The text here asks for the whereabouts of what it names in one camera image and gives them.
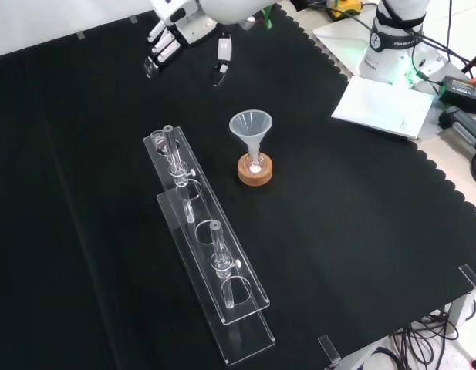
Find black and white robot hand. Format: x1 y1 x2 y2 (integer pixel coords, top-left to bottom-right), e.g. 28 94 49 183
143 0 235 88

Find clear plastic funnel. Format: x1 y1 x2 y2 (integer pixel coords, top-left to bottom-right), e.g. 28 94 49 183
228 110 273 163

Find clear round-bottom flask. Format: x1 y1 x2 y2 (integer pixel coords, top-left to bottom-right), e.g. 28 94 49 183
243 150 267 175

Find clear funnel stand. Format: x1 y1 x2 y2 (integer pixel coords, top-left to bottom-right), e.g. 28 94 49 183
143 124 277 366

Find yellow stop button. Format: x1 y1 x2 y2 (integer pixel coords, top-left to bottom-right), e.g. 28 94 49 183
325 0 363 22

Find black cloth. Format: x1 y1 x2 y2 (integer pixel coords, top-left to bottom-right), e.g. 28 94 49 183
0 6 476 370

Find pale board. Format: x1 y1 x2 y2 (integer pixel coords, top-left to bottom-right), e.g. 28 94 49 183
330 75 435 141

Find black power adapter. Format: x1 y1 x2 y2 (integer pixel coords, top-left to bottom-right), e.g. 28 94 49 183
437 75 476 106

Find clear table clamp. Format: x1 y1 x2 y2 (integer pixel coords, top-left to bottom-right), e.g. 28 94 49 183
317 334 342 366
457 264 476 290

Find green cable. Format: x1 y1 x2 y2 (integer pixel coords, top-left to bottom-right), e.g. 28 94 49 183
260 5 276 30

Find cork ring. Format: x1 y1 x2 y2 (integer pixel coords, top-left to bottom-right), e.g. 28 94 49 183
237 152 274 187

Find black clamp handle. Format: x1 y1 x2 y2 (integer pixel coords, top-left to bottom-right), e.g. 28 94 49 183
437 107 476 155

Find black cable bundle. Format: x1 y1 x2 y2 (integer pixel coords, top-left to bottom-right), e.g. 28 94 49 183
387 304 476 370

